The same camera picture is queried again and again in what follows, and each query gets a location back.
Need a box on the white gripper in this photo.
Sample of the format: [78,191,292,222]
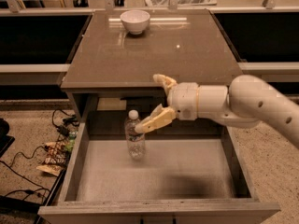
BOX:
[135,74,199,133]

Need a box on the clear plastic water bottle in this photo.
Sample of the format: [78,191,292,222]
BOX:
[124,110,146,161]

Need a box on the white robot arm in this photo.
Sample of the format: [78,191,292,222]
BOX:
[135,74,299,146]

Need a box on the grey drawer cabinet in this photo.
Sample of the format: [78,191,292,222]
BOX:
[60,8,251,137]

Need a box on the open grey top drawer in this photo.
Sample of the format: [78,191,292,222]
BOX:
[37,93,282,224]

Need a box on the white ceramic bowl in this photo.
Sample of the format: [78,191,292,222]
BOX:
[120,10,150,35]

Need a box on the black power adapter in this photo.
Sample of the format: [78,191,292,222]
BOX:
[57,125,70,136]

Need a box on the black object at left edge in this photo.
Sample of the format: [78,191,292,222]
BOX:
[0,119,15,158]

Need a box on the black floor cable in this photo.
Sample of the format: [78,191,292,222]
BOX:
[0,107,78,203]

